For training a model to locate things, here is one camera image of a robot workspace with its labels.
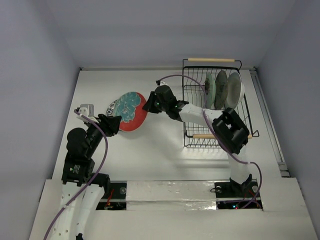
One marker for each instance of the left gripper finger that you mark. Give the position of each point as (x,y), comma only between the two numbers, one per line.
(115,120)
(113,129)

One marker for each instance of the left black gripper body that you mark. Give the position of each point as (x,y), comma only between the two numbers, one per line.
(104,124)

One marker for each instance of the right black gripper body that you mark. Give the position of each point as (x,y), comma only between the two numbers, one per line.
(152,102)

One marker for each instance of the blue floral white plate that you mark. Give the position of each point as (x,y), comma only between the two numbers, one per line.
(112,109)

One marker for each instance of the red teal flower plate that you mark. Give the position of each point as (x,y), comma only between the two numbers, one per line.
(130,107)

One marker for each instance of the mint green flower plate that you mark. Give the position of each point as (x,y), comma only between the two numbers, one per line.
(210,90)

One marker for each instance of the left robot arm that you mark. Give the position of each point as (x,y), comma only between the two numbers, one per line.
(82,186)

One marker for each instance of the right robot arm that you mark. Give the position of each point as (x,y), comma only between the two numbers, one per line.
(225,125)

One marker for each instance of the dark grey green plate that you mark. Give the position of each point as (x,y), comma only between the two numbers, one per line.
(221,90)

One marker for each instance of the white grey bowl plate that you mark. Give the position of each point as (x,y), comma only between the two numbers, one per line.
(235,90)

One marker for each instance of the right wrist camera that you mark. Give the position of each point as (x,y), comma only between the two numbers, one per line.
(161,83)

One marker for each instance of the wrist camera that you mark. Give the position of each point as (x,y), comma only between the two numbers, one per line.
(161,83)
(85,109)

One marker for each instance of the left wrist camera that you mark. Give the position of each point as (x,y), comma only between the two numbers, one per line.
(85,109)

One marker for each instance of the black wire dish rack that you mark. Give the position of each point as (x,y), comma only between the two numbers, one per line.
(193,78)

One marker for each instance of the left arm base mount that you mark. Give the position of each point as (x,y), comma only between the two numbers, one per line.
(115,198)

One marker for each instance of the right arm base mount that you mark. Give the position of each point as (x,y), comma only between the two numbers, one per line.
(233,196)

